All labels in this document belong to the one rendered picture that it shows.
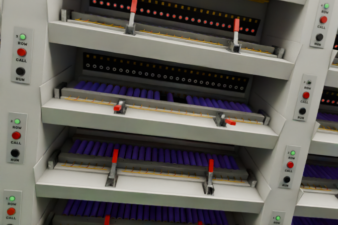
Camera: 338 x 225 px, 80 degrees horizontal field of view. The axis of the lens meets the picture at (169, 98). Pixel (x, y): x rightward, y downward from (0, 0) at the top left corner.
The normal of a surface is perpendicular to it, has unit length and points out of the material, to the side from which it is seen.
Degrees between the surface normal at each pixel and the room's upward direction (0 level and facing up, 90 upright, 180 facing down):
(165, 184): 17
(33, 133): 90
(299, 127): 90
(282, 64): 107
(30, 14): 90
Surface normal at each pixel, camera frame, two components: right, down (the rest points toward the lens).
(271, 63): 0.05, 0.40
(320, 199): 0.17, -0.90
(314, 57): 0.10, 0.13
